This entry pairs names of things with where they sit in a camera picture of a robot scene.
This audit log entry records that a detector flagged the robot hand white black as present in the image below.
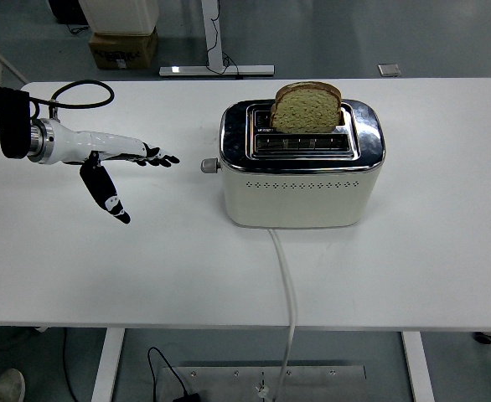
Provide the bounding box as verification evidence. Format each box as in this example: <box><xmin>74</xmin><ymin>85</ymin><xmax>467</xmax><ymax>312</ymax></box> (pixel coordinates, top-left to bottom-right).
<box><xmin>52</xmin><ymin>119</ymin><xmax>181</xmax><ymax>225</ymax></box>

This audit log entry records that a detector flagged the cream toaster chrome top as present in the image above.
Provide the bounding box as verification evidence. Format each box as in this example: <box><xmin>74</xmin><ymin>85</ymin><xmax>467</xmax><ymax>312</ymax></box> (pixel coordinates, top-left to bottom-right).
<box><xmin>218</xmin><ymin>98</ymin><xmax>386</xmax><ymax>229</ymax></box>

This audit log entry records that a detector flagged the brown cardboard box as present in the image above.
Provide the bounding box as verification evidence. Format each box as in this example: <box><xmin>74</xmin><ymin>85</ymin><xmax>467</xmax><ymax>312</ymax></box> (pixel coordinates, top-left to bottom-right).
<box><xmin>88</xmin><ymin>27</ymin><xmax>159</xmax><ymax>70</ymax></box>

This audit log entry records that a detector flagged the white plastic container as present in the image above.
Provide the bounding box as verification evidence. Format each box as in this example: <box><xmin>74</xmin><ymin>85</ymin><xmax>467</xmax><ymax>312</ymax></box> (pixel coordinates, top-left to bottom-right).
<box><xmin>77</xmin><ymin>0</ymin><xmax>160</xmax><ymax>37</ymax></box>

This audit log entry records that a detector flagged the white desk leg with foot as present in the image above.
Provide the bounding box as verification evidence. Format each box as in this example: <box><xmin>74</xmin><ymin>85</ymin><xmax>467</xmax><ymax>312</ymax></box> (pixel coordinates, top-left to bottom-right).
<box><xmin>158</xmin><ymin>0</ymin><xmax>276</xmax><ymax>79</ymax></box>

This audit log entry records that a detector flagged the black box on floor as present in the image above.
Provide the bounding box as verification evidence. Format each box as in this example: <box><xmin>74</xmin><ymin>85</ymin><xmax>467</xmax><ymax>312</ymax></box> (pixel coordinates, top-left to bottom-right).
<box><xmin>47</xmin><ymin>0</ymin><xmax>89</xmax><ymax>25</ymax></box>

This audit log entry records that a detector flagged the brown bread slice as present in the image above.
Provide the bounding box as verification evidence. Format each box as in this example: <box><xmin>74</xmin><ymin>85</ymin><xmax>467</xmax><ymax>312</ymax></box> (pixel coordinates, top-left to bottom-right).
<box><xmin>269</xmin><ymin>80</ymin><xmax>343</xmax><ymax>135</ymax></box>

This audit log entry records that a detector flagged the white table leg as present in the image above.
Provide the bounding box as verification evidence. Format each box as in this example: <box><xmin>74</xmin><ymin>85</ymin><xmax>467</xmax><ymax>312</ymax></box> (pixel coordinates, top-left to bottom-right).
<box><xmin>90</xmin><ymin>328</ymin><xmax>127</xmax><ymax>402</ymax></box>
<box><xmin>401</xmin><ymin>331</ymin><xmax>437</xmax><ymax>402</ymax></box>

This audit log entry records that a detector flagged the person's shoe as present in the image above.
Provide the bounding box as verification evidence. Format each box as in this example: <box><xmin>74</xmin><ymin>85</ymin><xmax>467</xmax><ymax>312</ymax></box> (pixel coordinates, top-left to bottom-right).
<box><xmin>0</xmin><ymin>368</ymin><xmax>26</xmax><ymax>402</ymax></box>

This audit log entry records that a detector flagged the grey metal plate with screws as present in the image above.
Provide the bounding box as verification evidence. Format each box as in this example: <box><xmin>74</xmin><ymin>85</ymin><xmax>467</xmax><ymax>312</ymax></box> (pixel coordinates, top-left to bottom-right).
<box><xmin>161</xmin><ymin>365</ymin><xmax>368</xmax><ymax>402</ymax></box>

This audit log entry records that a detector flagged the thin black cable on desk leg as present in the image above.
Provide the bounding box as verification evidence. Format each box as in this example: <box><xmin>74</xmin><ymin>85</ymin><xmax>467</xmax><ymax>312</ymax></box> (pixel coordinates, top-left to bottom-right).
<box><xmin>204</xmin><ymin>0</ymin><xmax>240</xmax><ymax>79</ymax></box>

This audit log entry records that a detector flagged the thin black hanging cable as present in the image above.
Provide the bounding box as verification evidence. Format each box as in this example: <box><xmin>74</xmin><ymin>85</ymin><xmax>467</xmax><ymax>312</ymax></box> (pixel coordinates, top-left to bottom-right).
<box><xmin>62</xmin><ymin>328</ymin><xmax>81</xmax><ymax>402</ymax></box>

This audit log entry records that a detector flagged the white toaster power cable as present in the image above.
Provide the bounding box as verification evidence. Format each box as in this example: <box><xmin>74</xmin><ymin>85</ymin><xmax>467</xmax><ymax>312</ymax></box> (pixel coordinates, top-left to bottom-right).
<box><xmin>256</xmin><ymin>228</ymin><xmax>299</xmax><ymax>402</ymax></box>

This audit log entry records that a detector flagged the black cable with adapter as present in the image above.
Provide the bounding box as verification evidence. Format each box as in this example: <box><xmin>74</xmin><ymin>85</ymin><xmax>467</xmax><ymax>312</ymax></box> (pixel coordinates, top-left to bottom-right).
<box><xmin>147</xmin><ymin>346</ymin><xmax>202</xmax><ymax>402</ymax></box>

